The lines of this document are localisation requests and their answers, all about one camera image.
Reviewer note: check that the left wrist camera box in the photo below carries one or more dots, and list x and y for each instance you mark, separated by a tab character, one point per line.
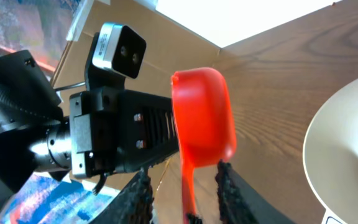
119	49

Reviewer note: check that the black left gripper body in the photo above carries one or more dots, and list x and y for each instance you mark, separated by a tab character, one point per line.
94	133

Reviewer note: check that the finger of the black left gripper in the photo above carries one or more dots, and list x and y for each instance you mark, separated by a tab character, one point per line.
147	134

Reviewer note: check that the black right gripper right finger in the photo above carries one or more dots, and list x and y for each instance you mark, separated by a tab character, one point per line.
240	203

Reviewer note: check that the cream round bowl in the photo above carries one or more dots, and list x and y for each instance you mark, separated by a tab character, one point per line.
330	154

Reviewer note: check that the white digital kitchen scale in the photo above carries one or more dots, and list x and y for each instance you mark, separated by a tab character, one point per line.
330	218

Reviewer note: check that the red plastic measuring scoop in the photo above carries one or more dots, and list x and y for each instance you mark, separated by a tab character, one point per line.
204	125

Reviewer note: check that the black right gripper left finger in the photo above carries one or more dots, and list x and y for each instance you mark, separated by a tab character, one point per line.
133	204

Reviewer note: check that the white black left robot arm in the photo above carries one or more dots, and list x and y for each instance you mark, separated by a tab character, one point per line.
34	132

